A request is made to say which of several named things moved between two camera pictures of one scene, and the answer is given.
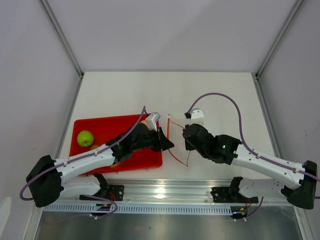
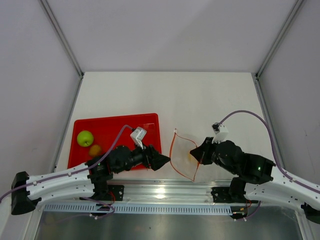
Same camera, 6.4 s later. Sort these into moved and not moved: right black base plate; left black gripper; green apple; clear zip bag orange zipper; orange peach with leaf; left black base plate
Moved: clear zip bag orange zipper; left black gripper; orange peach with leaf
Not moved: left black base plate; green apple; right black base plate
